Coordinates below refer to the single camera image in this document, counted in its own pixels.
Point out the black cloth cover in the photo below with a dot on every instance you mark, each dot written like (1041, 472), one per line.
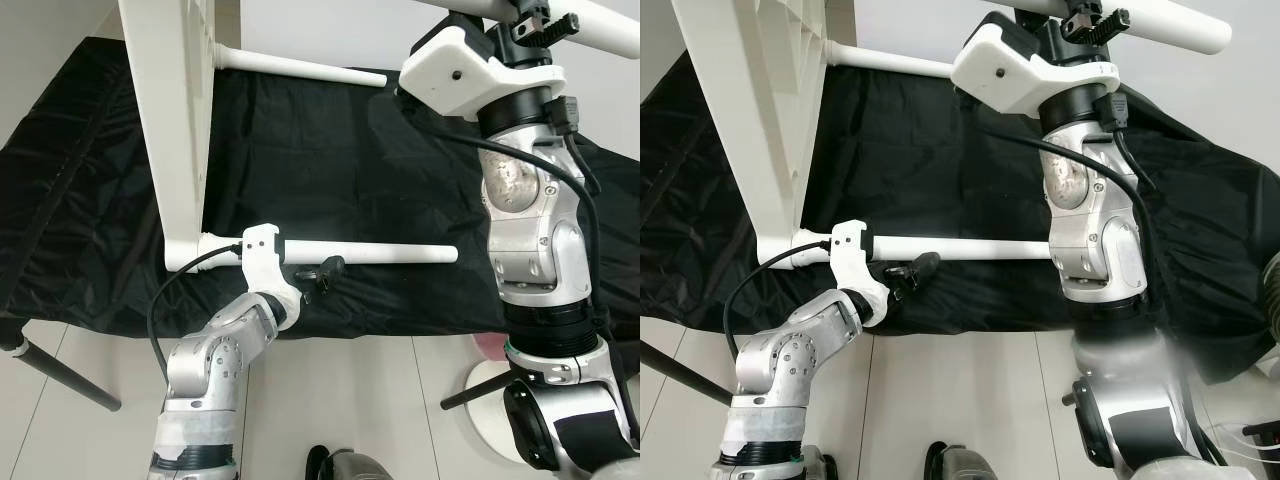
(350, 160)
(950, 160)

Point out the pink white-rimmed cloth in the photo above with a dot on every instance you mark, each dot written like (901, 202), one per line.
(488, 345)

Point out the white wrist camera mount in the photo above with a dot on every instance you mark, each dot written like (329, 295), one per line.
(460, 75)
(262, 260)
(1020, 70)
(855, 255)

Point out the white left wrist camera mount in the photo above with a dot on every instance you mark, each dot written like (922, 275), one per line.
(855, 255)
(262, 260)

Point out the white plastic table top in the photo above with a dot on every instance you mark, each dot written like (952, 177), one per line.
(760, 120)
(165, 120)

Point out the white round stand base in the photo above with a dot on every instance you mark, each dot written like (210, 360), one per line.
(490, 425)

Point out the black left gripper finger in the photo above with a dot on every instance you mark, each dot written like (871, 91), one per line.
(922, 266)
(330, 268)

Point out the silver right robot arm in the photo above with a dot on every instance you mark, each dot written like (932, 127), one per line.
(525, 230)
(1090, 230)

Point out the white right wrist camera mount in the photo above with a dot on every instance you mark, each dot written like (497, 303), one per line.
(1020, 70)
(460, 75)

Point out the dark robot right foot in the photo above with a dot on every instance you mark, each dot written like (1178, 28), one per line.
(345, 465)
(960, 462)

